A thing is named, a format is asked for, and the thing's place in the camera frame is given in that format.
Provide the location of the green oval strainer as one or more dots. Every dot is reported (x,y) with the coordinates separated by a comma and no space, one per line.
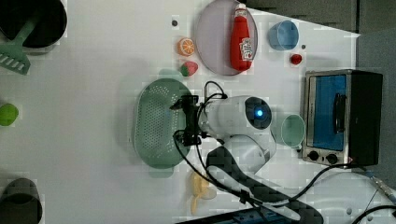
(155,123)

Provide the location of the green spatula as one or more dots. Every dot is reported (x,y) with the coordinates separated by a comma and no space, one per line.
(12,56)

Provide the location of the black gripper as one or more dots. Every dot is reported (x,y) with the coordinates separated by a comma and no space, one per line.
(189,136)

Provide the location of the black cylinder cup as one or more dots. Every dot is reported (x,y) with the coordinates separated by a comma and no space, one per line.
(20,203)

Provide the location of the black utensil holder cup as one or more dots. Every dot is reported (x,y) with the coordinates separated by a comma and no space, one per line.
(49,17)

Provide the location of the green round toy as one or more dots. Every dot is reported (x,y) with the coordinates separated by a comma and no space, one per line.
(8,114)

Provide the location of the orange slice toy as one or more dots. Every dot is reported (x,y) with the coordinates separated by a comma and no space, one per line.
(185,47)

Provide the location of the red ketchup bottle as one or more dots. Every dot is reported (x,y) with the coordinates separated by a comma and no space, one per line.
(241,50)

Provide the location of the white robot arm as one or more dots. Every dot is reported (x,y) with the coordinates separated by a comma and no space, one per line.
(243,126)

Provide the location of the blue cup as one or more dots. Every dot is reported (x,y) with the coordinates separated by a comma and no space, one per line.
(283,35)

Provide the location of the green mug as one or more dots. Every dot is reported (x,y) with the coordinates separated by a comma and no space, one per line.
(288,130)

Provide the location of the blue black base rail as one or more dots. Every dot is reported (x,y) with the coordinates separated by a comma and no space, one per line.
(260,215)

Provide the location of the black toaster oven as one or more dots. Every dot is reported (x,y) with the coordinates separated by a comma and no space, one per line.
(342,113)

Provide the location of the peeled banana toy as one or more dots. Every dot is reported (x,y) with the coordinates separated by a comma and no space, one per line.
(200,191)

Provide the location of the grey round plate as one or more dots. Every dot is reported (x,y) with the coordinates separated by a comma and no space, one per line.
(213,35)

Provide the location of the small red toy fruit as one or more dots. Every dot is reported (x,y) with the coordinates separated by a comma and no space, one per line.
(296,59)

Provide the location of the strawberry toy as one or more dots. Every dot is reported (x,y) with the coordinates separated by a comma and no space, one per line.
(188,69)

